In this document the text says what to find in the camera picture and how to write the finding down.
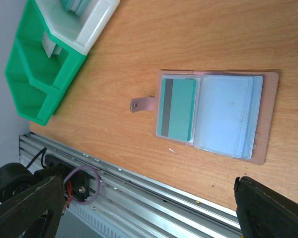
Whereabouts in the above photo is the teal card stack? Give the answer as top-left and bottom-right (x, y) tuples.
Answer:
(60, 0), (91, 15)

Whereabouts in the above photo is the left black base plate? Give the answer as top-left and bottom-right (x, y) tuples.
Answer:
(35, 154), (90, 202)

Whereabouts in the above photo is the green plastic tray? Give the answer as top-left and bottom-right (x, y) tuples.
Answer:
(5, 0), (87, 125)

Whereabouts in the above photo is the clear plastic bin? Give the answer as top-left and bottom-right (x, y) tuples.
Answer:
(36, 0), (120, 55)

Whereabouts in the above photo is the grey slotted cable duct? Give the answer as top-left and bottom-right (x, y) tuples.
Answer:
(57, 204), (149, 238)

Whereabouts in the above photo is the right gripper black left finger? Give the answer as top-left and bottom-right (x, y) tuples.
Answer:
(0, 176), (65, 238)

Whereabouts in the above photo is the teal magnetic stripe card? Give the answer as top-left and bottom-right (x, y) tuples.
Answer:
(157, 75), (197, 142)

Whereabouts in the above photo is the grey card in tray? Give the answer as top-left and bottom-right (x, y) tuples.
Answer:
(42, 31), (62, 58)

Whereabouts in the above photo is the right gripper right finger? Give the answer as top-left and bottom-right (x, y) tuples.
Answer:
(233, 176), (298, 238)

